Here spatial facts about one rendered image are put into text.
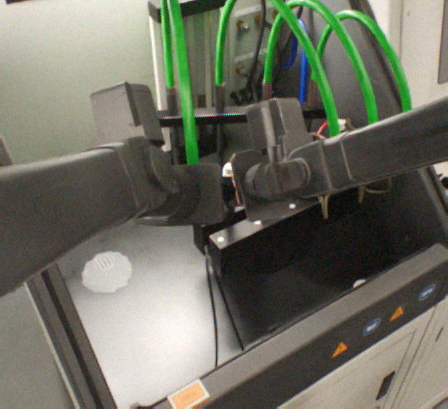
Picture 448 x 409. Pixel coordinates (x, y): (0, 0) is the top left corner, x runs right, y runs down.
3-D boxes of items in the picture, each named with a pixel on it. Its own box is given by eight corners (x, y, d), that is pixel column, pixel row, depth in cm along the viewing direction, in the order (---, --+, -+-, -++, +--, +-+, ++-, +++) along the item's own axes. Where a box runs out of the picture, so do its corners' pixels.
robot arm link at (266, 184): (272, 203, 63) (316, 195, 64) (261, 147, 63) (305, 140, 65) (256, 205, 70) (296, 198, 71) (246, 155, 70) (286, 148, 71)
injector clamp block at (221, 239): (220, 301, 100) (220, 248, 90) (194, 267, 106) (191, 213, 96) (354, 232, 113) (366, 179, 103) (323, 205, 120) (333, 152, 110)
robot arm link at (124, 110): (59, 217, 42) (158, 184, 40) (27, 85, 44) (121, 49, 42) (119, 221, 54) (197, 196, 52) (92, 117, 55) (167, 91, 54)
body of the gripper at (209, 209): (140, 170, 61) (110, 162, 54) (223, 165, 59) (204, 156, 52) (140, 225, 61) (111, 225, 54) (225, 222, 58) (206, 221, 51)
